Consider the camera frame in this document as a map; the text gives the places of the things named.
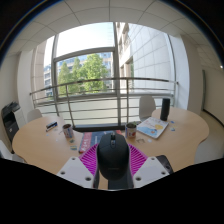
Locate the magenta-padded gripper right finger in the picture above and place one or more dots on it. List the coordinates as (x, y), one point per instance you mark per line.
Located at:
(151, 170)

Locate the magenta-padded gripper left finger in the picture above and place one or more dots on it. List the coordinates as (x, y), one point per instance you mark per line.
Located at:
(75, 171)

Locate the black computer mouse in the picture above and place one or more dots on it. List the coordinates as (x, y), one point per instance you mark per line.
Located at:
(113, 156)

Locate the red and dark magazine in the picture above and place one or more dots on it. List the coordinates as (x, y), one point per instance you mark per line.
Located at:
(88, 140)

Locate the white mug with red print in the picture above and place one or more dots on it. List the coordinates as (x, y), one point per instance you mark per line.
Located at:
(68, 131)

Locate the light illustrated open booklet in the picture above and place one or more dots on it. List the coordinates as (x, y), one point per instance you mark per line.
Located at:
(152, 127)

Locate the black cylinder speaker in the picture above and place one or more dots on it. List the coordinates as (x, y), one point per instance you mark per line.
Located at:
(165, 109)

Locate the grey metal railing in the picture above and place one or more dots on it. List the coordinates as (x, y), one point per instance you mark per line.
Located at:
(68, 100)

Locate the black and grey printer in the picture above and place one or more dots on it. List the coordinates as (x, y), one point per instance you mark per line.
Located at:
(9, 120)

